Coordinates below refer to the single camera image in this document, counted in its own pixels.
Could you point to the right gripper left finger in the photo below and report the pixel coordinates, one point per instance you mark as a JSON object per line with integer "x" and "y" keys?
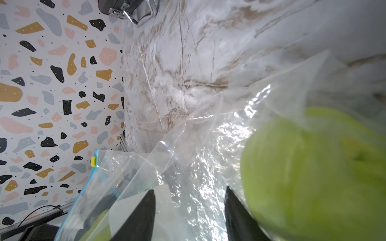
{"x": 139, "y": 225}

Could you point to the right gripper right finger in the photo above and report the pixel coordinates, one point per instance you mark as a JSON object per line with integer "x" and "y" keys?
{"x": 240, "y": 225}

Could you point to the clear blue zip-top bag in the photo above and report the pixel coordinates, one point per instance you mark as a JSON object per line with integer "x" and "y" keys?
{"x": 190, "y": 168}

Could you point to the green apple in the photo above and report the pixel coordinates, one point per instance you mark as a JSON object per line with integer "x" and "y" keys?
{"x": 321, "y": 181}

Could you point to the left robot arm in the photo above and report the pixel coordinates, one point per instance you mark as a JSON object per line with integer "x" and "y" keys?
{"x": 42, "y": 224}

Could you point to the black briefcase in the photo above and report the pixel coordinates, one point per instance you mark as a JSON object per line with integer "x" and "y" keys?
{"x": 137, "y": 12}

